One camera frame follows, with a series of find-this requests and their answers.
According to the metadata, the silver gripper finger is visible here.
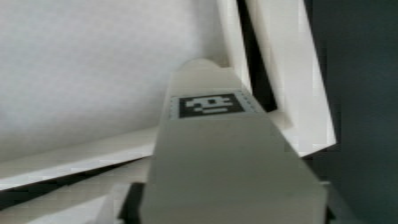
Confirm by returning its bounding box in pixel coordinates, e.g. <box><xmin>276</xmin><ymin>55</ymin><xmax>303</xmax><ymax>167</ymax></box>
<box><xmin>120</xmin><ymin>182</ymin><xmax>146</xmax><ymax>224</ymax></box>

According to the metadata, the white desk leg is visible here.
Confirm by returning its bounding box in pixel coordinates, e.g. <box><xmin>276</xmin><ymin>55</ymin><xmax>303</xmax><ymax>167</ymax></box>
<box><xmin>141</xmin><ymin>59</ymin><xmax>328</xmax><ymax>224</ymax></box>

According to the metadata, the white desk top tray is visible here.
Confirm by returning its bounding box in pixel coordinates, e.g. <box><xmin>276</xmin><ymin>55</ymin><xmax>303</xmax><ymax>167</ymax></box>
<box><xmin>0</xmin><ymin>0</ymin><xmax>242</xmax><ymax>191</ymax></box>

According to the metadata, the white right fence bar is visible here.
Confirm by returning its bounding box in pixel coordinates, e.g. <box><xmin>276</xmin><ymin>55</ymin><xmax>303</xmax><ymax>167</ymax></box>
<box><xmin>246</xmin><ymin>0</ymin><xmax>336</xmax><ymax>156</ymax></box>

